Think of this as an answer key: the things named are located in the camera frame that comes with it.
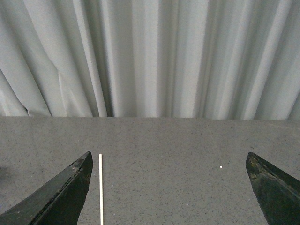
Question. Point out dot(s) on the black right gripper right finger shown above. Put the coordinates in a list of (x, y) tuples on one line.
[(277, 192)]

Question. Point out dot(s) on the white curtain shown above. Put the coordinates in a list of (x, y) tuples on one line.
[(213, 59)]

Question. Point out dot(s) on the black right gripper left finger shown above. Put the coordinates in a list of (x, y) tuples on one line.
[(59, 201)]

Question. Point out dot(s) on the white speckled chopstick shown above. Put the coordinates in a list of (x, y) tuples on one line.
[(101, 189)]

